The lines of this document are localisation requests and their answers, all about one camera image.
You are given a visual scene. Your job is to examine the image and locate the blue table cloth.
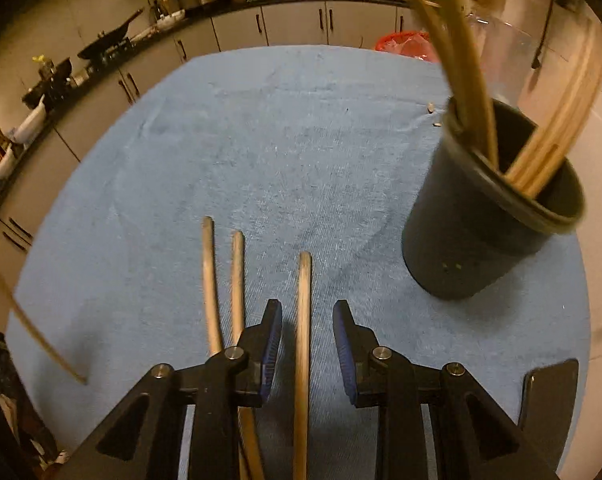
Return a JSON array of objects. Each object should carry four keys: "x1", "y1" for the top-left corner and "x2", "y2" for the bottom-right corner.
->
[{"x1": 6, "y1": 46, "x2": 590, "y2": 479}]

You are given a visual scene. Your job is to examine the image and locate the wooden chopstick five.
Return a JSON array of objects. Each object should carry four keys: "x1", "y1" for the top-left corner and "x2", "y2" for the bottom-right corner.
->
[{"x1": 231, "y1": 231, "x2": 265, "y2": 479}]

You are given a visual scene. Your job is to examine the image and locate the wooden chopstick seven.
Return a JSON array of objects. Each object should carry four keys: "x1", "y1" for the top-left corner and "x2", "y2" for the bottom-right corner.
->
[{"x1": 0, "y1": 273, "x2": 88, "y2": 385}]

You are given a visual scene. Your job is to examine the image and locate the black phone on table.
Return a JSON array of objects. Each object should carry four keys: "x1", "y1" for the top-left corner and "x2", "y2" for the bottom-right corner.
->
[{"x1": 518, "y1": 358, "x2": 578, "y2": 472}]

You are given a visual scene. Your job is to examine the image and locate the wooden chopstick six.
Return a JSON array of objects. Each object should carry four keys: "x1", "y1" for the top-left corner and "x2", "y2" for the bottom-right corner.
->
[{"x1": 292, "y1": 252, "x2": 312, "y2": 480}]

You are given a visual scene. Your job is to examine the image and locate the wooden chopstick eight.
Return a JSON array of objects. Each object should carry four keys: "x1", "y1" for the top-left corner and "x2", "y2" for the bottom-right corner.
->
[{"x1": 439, "y1": 0, "x2": 498, "y2": 168}]

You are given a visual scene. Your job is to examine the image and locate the wooden chopstick two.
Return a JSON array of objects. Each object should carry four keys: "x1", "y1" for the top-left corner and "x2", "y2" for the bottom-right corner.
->
[{"x1": 409, "y1": 0, "x2": 469, "y2": 126}]

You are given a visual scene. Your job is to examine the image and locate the red plastic basket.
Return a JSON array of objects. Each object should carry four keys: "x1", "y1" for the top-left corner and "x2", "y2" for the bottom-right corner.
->
[{"x1": 374, "y1": 30, "x2": 439, "y2": 63}]

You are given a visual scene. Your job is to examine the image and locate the clear glass pitcher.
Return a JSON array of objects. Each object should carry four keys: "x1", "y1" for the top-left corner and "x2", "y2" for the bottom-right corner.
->
[{"x1": 468, "y1": 11, "x2": 544, "y2": 107}]

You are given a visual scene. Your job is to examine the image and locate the wooden chopstick four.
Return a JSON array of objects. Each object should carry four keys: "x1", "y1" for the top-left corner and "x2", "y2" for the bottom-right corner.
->
[{"x1": 202, "y1": 216, "x2": 224, "y2": 356}]

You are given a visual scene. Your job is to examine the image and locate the black wok pan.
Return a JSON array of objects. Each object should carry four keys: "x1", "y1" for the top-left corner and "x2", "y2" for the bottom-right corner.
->
[{"x1": 78, "y1": 8, "x2": 144, "y2": 61}]

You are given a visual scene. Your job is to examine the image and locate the black chopstick holder cup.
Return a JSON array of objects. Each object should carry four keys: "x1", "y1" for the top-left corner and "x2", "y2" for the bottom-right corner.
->
[{"x1": 402, "y1": 100, "x2": 585, "y2": 300}]

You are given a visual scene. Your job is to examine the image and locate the wooden chopstick three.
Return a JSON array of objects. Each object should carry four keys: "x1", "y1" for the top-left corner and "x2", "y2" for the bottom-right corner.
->
[{"x1": 505, "y1": 26, "x2": 597, "y2": 193}]

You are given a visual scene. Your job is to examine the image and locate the lower kitchen cabinets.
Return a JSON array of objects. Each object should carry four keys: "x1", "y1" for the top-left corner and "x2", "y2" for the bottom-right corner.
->
[{"x1": 0, "y1": 0, "x2": 423, "y2": 334}]

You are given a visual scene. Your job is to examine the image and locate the white bowl on counter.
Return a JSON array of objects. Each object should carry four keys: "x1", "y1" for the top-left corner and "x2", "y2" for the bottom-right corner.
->
[{"x1": 12, "y1": 96, "x2": 47, "y2": 145}]

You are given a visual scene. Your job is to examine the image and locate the wooden chopstick one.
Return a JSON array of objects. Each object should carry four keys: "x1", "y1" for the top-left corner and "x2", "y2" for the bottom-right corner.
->
[{"x1": 506, "y1": 22, "x2": 602, "y2": 200}]

